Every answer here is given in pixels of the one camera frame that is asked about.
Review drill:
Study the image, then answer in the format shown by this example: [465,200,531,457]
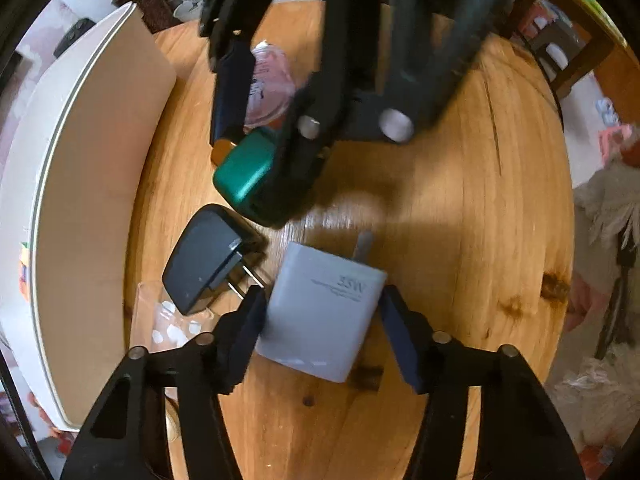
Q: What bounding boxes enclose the green rectangular block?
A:
[211,127,281,221]

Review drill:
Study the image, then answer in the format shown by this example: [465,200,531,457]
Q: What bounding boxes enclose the black charger plug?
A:
[161,203,268,317]

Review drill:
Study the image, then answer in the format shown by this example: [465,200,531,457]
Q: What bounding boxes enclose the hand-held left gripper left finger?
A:
[59,285,268,480]

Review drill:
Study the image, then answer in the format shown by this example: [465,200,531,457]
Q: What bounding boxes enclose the dark cylinder with red lid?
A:
[107,0,178,33]

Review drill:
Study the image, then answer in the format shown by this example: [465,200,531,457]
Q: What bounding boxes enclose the white charger block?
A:
[255,232,389,383]

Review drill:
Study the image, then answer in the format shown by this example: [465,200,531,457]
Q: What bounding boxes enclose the white plastic storage bin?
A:
[0,1,178,433]

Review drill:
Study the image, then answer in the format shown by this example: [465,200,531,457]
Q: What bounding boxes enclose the white bucket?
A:
[172,0,208,21]

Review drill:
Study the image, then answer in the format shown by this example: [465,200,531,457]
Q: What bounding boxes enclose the clear plastic bag with pills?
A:
[130,281,226,361]

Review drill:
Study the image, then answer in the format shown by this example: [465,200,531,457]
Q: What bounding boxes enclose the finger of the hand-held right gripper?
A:
[198,0,288,147]
[250,0,513,231]

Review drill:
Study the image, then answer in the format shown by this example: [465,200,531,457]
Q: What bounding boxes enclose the pink clear plastic packet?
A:
[244,42,296,128]

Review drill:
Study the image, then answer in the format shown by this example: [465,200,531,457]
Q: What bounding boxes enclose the pink slipper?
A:
[597,124,640,161]

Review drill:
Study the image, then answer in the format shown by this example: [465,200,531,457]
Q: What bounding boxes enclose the wooden dining table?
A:
[500,0,631,101]

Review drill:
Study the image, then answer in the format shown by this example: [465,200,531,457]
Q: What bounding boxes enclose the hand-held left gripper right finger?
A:
[378,284,586,480]

